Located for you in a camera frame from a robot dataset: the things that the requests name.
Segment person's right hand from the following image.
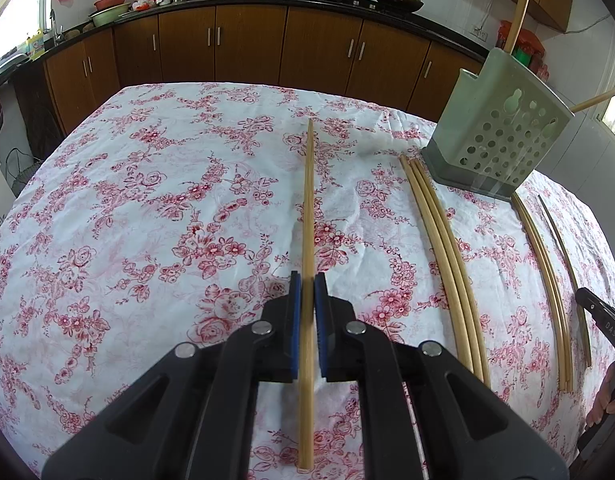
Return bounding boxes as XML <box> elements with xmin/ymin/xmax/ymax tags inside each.
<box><xmin>586</xmin><ymin>357</ymin><xmax>615</xmax><ymax>428</ymax></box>

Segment red bag over bottles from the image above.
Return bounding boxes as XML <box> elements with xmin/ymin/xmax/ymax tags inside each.
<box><xmin>497</xmin><ymin>20</ymin><xmax>545</xmax><ymax>68</ymax></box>

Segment green basin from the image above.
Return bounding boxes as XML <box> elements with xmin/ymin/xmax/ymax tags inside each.
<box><xmin>90</xmin><ymin>4</ymin><xmax>130</xmax><ymax>28</ymax></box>

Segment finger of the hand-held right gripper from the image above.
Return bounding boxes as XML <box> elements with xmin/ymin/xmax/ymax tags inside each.
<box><xmin>575</xmin><ymin>287</ymin><xmax>607</xmax><ymax>330</ymax></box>

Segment red floral tablecloth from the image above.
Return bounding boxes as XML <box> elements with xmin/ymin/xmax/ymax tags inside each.
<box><xmin>0</xmin><ymin>82</ymin><xmax>615</xmax><ymax>480</ymax></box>

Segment black kitchen countertop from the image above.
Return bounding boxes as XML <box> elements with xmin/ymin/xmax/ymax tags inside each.
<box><xmin>0</xmin><ymin>0</ymin><xmax>491</xmax><ymax>91</ymax></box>

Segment steel basin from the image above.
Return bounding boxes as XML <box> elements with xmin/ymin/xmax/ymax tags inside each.
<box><xmin>0</xmin><ymin>52</ymin><xmax>30</xmax><ymax>78</ymax></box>

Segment green perforated chopstick holder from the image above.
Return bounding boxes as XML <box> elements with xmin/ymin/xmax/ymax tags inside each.
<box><xmin>421</xmin><ymin>46</ymin><xmax>575</xmax><ymax>203</ymax></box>

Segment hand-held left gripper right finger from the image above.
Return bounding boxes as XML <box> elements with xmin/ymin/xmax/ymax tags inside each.
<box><xmin>313</xmin><ymin>271</ymin><xmax>571</xmax><ymax>480</ymax></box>

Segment wire basket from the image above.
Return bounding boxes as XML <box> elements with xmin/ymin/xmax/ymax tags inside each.
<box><xmin>6</xmin><ymin>149</ymin><xmax>38</xmax><ymax>196</ymax></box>

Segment brown wooden lower cabinets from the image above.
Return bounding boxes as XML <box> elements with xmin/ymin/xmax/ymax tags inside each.
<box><xmin>42</xmin><ymin>2</ymin><xmax>493</xmax><ymax>136</ymax></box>

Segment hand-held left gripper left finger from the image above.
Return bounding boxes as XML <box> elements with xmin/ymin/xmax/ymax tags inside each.
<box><xmin>41</xmin><ymin>270</ymin><xmax>304</xmax><ymax>480</ymax></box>

